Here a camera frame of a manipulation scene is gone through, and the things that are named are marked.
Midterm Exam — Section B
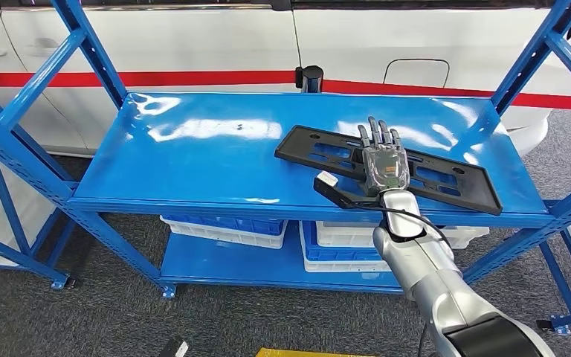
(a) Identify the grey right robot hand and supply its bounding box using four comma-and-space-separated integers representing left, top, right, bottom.
356, 116, 411, 198

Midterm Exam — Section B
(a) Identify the black plastic plate bracket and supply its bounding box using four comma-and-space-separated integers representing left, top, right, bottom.
274, 124, 504, 216

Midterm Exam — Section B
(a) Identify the white vehicle with red stripe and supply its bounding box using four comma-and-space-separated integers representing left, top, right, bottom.
0, 0, 571, 158

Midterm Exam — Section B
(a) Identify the black right camera mount bracket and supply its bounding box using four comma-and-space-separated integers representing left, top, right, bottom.
313, 177, 390, 211

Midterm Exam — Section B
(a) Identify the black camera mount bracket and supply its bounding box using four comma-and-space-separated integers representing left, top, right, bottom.
158, 336, 182, 357
313, 177, 390, 211

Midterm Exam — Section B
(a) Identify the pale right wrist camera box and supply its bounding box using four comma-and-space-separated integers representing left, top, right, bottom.
314, 170, 341, 189

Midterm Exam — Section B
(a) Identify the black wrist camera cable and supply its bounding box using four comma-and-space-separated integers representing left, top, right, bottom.
352, 204, 454, 250

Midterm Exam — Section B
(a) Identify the black barrier post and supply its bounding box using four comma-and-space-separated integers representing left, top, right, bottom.
294, 65, 325, 94

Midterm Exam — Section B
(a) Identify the black left camera mount bracket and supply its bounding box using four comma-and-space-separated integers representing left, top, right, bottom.
158, 336, 182, 357

